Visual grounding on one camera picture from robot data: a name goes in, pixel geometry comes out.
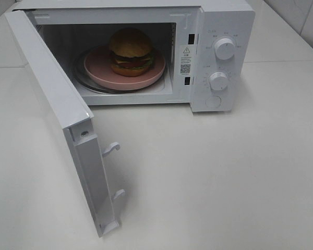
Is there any round white door button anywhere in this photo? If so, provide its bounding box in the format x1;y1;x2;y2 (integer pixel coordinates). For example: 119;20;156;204
206;96;221;109

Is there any burger with sesame-free bun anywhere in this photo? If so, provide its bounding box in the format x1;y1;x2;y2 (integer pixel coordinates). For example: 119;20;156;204
109;28;154;77

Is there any pink round plate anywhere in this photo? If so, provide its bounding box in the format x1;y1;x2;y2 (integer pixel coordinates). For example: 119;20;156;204
83;46;166;91

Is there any white microwave door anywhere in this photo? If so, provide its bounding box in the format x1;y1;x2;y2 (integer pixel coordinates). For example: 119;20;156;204
5;10;125;236

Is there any white microwave oven body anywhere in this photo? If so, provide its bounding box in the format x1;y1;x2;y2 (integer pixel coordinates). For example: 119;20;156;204
10;1;255;112

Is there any upper white power knob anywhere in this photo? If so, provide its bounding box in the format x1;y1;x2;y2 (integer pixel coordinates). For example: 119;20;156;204
214;37;235;60

